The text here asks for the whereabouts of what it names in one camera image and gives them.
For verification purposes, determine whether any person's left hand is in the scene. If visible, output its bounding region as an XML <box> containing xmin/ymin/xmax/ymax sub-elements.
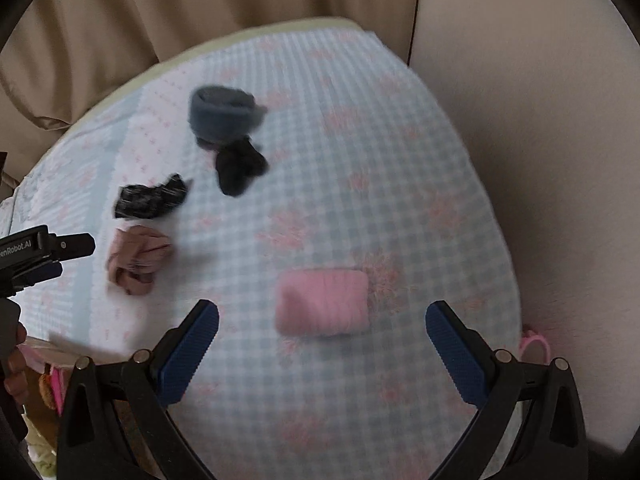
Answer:
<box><xmin>4</xmin><ymin>322</ymin><xmax>29</xmax><ymax>406</ymax></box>

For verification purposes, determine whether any blue-grey cloth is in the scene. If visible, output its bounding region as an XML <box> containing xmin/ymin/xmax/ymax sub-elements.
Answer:
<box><xmin>188</xmin><ymin>85</ymin><xmax>268</xmax><ymax>144</ymax></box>

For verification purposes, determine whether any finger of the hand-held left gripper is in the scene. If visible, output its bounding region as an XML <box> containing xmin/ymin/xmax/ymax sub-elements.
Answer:
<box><xmin>48</xmin><ymin>232</ymin><xmax>96</xmax><ymax>262</ymax></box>

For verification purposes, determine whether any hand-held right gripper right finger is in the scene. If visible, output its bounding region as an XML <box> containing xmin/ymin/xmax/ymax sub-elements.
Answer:
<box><xmin>425</xmin><ymin>300</ymin><xmax>589</xmax><ymax>480</ymax></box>

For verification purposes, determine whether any dusty pink cloth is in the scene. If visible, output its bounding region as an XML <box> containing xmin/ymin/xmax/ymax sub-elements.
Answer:
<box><xmin>105</xmin><ymin>225</ymin><xmax>174</xmax><ymax>297</ymax></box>

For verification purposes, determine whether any black patterned cloth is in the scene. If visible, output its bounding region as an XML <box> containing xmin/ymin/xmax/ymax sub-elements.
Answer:
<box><xmin>113</xmin><ymin>173</ymin><xmax>193</xmax><ymax>220</ymax></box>

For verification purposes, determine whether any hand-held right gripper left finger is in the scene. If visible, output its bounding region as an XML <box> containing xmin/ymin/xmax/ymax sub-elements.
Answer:
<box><xmin>56</xmin><ymin>299</ymin><xmax>220</xmax><ymax>480</ymax></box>

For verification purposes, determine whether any pile of colourful cloths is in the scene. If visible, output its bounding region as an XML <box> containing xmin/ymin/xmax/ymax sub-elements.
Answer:
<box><xmin>15</xmin><ymin>337</ymin><xmax>83</xmax><ymax>480</ymax></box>

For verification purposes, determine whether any pink plastic hanger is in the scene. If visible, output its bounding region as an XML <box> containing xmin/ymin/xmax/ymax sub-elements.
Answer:
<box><xmin>519</xmin><ymin>328</ymin><xmax>551</xmax><ymax>365</ymax></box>

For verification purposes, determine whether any beige curtain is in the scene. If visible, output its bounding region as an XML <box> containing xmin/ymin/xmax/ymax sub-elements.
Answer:
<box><xmin>0</xmin><ymin>0</ymin><xmax>421</xmax><ymax>183</ymax></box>

